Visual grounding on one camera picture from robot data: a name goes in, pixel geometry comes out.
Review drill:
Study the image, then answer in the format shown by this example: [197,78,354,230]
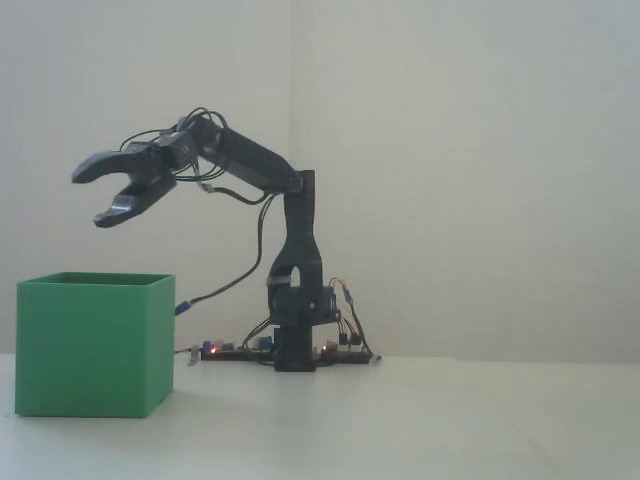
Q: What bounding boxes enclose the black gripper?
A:
[71,124,201,229]

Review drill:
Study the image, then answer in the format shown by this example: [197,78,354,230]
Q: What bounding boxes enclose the green open bin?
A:
[14,271,177,419]

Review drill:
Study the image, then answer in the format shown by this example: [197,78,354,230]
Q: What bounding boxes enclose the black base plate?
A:
[199,347,374,366]

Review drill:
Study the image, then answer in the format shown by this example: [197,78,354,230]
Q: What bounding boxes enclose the coloured jumper wires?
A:
[329,277,364,347]

